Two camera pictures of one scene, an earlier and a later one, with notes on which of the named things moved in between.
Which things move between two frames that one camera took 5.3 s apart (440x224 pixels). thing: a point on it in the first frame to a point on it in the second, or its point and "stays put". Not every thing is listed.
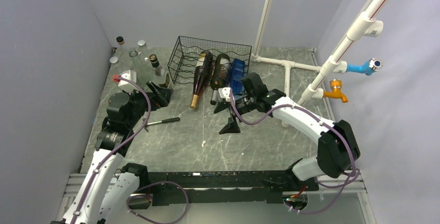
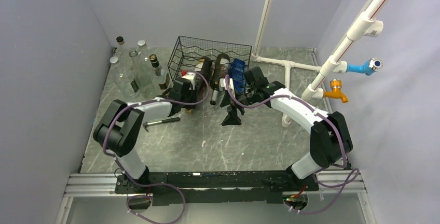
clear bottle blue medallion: x=124 y=60 stays put
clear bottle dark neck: x=115 y=68 to x=132 y=87
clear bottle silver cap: x=143 y=53 stays put
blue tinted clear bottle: x=144 y=74 stays put
